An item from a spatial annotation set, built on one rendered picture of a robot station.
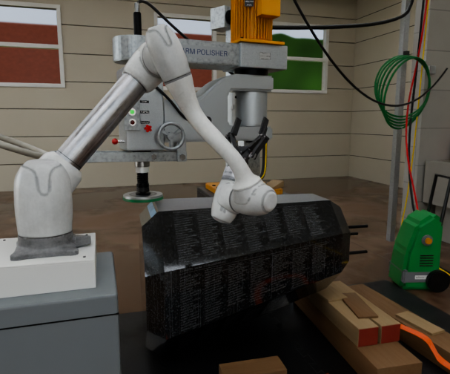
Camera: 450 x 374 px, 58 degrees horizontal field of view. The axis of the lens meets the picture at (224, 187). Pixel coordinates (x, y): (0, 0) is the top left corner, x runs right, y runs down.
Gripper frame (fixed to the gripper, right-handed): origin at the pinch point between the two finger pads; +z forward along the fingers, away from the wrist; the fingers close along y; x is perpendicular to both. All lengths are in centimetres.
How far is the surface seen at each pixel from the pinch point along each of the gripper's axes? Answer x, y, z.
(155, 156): 16, 71, -12
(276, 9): 31, 34, 83
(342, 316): 107, -10, -63
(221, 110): 34, 53, 24
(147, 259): 19, 54, -64
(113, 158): -1, 81, -21
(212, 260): 37, 30, -55
